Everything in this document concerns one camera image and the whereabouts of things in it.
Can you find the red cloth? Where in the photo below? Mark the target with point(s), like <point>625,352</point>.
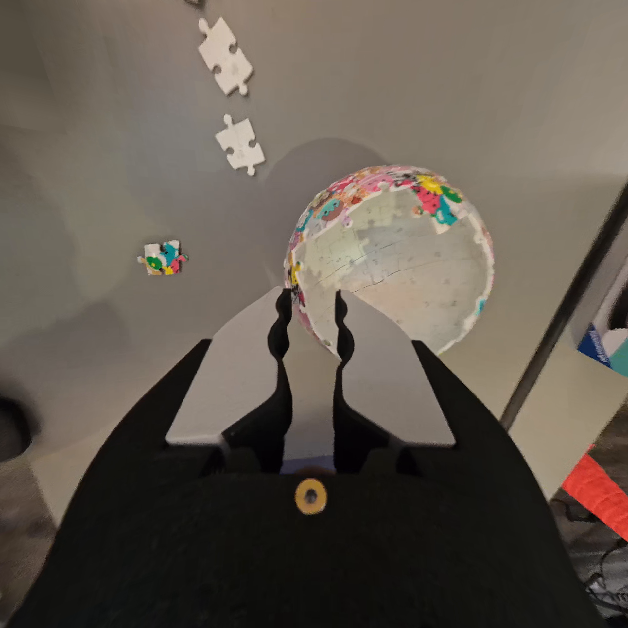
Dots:
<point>598,490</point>

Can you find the blue teal box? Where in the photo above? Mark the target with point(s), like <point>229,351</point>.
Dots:
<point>596,346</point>

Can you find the colourful puzzle ball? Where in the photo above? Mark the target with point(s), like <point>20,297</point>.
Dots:
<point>407,274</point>

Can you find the black ball stand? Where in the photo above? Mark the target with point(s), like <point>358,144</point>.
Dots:
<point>12,427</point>

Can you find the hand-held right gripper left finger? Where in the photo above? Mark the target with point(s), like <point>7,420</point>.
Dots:
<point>221,387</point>

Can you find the teal green print jigsaw piece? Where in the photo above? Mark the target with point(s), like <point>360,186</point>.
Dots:
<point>164,257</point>

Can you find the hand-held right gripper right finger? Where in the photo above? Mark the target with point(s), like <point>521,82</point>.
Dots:
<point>397,392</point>

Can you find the dark grey bundle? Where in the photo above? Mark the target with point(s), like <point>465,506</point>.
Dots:
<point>608,579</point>

